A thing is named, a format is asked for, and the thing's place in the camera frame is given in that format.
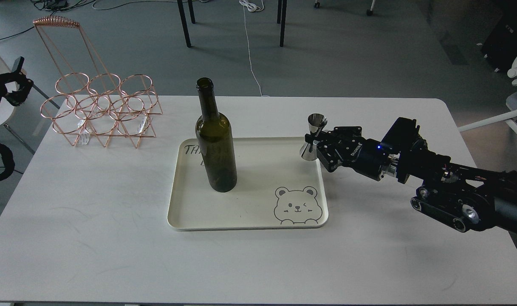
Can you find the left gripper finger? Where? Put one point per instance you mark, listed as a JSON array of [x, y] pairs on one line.
[[16, 75], [18, 97]]

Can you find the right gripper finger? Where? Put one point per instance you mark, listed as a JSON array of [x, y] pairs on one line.
[[328, 136], [311, 141]]

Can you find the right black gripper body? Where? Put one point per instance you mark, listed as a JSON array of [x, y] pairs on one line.
[[351, 150]]

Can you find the silver metal jigger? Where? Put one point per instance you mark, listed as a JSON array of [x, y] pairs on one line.
[[316, 122]]

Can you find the dark green wine bottle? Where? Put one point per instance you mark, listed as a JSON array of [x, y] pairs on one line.
[[214, 135]]

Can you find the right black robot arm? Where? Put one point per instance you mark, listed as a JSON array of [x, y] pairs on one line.
[[461, 197]]

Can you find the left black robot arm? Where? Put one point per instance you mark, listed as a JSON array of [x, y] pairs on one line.
[[7, 160]]

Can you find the cream bear tray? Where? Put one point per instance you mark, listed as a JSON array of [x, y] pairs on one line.
[[275, 189]]

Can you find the black table legs right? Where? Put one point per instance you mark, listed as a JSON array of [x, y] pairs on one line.
[[281, 19]]

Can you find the black table legs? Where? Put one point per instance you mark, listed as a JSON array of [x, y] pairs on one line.
[[184, 21], [281, 19]]

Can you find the black table legs left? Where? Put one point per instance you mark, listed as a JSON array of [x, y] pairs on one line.
[[184, 21]]

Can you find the copper wire bottle rack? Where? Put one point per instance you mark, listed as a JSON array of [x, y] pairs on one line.
[[99, 105]]

